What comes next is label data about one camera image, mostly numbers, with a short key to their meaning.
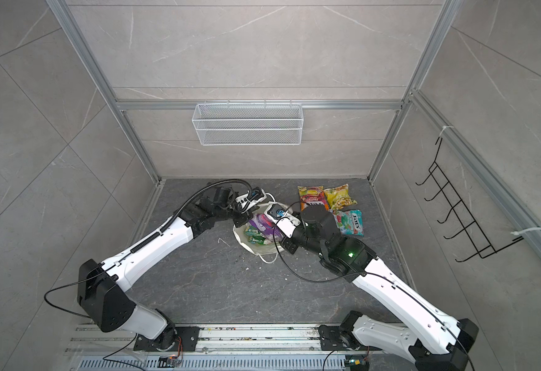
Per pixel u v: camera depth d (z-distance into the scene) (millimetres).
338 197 1066
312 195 1098
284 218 526
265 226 681
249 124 1009
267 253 791
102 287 404
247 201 637
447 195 718
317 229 470
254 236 896
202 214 560
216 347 730
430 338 377
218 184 521
